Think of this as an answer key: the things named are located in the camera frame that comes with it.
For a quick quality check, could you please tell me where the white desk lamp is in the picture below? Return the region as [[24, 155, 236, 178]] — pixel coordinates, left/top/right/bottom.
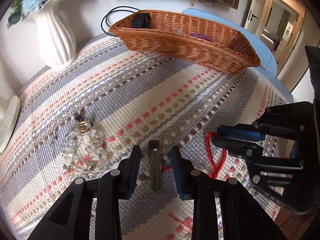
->
[[0, 95, 21, 153]]

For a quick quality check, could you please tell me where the white door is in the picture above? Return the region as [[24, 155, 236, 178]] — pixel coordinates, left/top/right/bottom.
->
[[244, 0, 266, 34]]

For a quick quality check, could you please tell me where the black wrist watch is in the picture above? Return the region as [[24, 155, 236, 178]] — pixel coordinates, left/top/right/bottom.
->
[[131, 13, 152, 29]]

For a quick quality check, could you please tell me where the black cable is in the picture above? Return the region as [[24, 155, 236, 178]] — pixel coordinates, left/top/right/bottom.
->
[[100, 5, 141, 37]]

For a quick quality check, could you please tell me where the white ribbed vase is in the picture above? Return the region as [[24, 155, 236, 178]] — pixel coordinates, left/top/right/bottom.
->
[[28, 0, 77, 72]]

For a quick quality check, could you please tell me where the striped woven tablecloth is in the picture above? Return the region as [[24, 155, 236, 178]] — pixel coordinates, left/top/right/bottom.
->
[[1, 35, 287, 239]]

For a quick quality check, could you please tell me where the purple spiral hair tie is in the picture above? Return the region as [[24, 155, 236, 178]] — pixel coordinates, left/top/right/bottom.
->
[[188, 32, 215, 42]]

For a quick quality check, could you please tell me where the brown wicker basket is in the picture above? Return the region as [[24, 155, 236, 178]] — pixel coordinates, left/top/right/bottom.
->
[[110, 10, 260, 74]]

